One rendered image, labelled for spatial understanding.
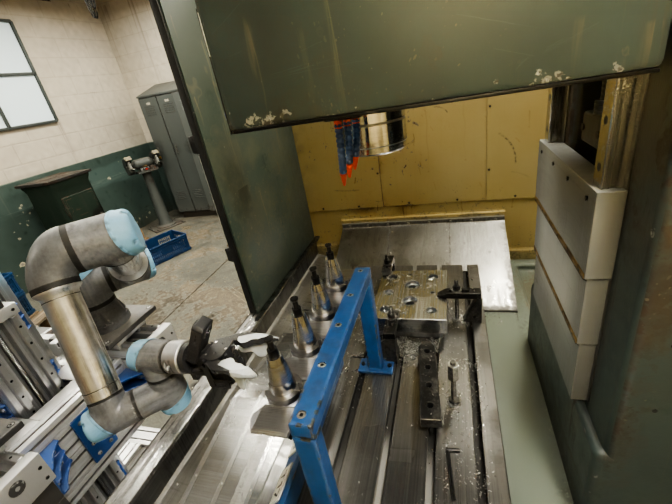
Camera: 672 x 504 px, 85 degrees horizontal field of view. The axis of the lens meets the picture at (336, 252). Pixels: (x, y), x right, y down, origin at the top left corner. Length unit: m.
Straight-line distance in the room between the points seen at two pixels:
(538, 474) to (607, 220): 0.74
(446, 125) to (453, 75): 1.36
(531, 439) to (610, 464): 0.33
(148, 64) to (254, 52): 6.11
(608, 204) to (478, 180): 1.29
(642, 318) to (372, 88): 0.59
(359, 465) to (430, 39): 0.83
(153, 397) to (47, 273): 0.35
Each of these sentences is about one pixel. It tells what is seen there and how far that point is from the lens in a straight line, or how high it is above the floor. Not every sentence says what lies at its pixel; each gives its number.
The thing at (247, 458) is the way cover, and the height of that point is 0.74.
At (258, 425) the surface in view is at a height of 1.22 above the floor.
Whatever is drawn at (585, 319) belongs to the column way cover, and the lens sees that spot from 0.93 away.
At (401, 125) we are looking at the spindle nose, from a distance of 0.93.
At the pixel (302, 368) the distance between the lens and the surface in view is 0.69.
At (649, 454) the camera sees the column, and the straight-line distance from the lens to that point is 1.04.
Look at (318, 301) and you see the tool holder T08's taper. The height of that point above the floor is 1.26.
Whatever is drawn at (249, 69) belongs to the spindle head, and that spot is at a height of 1.70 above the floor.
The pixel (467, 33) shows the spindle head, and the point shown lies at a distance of 0.62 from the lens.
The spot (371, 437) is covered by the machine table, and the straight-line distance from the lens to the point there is 0.97.
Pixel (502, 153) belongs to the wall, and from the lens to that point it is 2.02.
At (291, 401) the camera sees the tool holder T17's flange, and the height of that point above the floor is 1.22.
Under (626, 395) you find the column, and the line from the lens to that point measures 0.91.
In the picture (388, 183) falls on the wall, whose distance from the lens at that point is 2.06.
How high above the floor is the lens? 1.67
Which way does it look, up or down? 25 degrees down
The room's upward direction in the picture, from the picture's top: 10 degrees counter-clockwise
